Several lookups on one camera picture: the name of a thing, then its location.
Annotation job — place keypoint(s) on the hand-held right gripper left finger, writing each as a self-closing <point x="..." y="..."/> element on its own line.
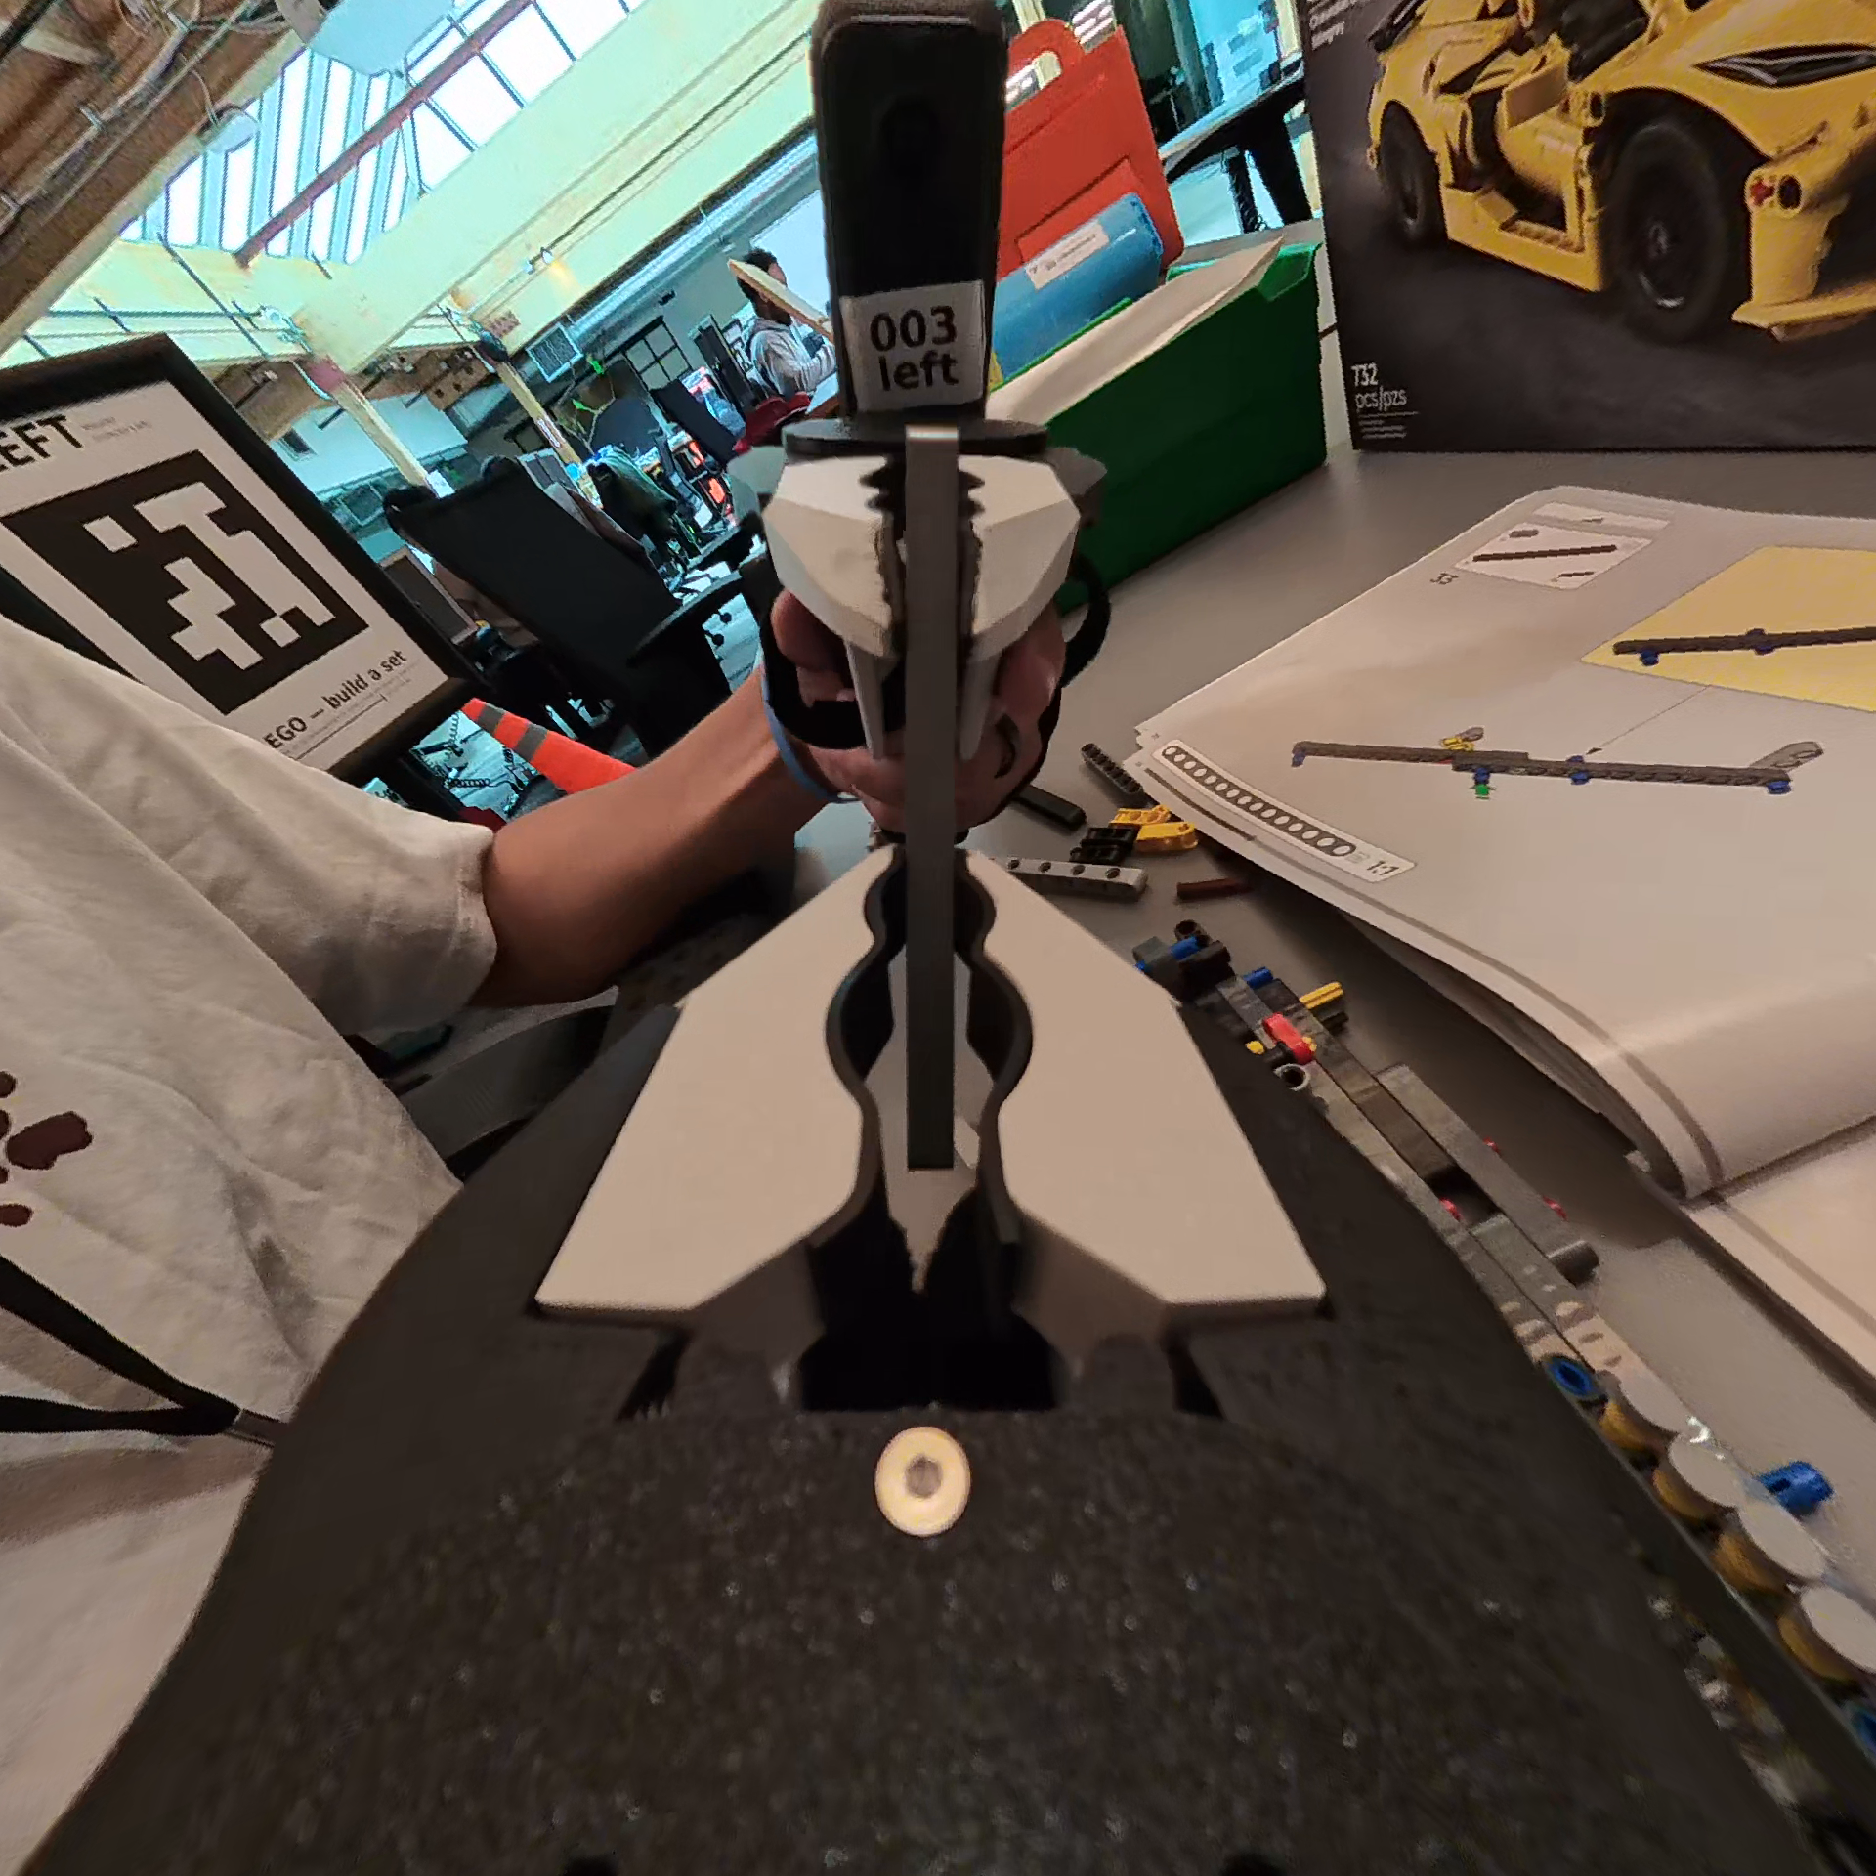
<point x="704" y="1158"/>

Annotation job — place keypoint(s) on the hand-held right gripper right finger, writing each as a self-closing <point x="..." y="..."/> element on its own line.
<point x="1157" y="1158"/>

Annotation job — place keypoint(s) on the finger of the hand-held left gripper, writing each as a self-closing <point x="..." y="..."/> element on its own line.
<point x="1018" y="544"/>
<point x="819" y="544"/>

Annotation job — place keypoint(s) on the toy car chassis assembly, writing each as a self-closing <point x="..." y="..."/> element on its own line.
<point x="1481" y="1186"/>

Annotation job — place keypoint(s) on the black long holed toy beam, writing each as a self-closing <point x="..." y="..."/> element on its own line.
<point x="931" y="880"/>

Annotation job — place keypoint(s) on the grey building instruction booklet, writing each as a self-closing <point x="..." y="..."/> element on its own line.
<point x="1612" y="880"/>

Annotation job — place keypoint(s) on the person's left forearm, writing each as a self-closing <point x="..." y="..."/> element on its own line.
<point x="630" y="865"/>

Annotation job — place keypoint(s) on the yellow car toy set box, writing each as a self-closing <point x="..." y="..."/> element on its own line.
<point x="1584" y="220"/>

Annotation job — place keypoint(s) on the person's left hand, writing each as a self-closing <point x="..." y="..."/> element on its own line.
<point x="865" y="784"/>

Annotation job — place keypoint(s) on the orange felt bag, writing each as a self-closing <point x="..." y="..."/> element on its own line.
<point x="1084" y="132"/>

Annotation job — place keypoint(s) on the blue plastic wrapped roll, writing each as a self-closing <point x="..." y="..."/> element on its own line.
<point x="1071" y="278"/>

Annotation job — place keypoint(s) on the blue wristband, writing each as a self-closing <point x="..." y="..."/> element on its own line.
<point x="784" y="746"/>

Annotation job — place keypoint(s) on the green plastic bin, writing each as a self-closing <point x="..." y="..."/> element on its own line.
<point x="1202" y="424"/>

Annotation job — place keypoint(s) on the white paper bag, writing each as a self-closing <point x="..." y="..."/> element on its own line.
<point x="1144" y="323"/>

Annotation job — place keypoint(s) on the black short toy beam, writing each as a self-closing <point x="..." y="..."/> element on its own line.
<point x="1053" y="806"/>

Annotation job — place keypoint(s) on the black office chair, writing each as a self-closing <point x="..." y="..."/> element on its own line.
<point x="556" y="585"/>

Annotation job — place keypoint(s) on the brown toy axle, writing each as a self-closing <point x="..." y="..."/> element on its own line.
<point x="1213" y="888"/>

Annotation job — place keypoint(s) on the light grey holed toy beam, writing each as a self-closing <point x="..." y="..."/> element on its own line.
<point x="1077" y="875"/>

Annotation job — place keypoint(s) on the black toy connector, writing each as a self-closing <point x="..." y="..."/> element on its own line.
<point x="1099" y="844"/>

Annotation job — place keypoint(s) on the yellow toy connector piece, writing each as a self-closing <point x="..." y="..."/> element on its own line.
<point x="1157" y="832"/>

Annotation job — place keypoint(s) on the orange striped traffic cone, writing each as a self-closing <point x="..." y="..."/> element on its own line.
<point x="556" y="746"/>

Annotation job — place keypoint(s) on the ceiling skylight window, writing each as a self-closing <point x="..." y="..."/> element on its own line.
<point x="441" y="88"/>

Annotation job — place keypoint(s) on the black framed marker sign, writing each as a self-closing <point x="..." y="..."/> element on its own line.
<point x="177" y="556"/>

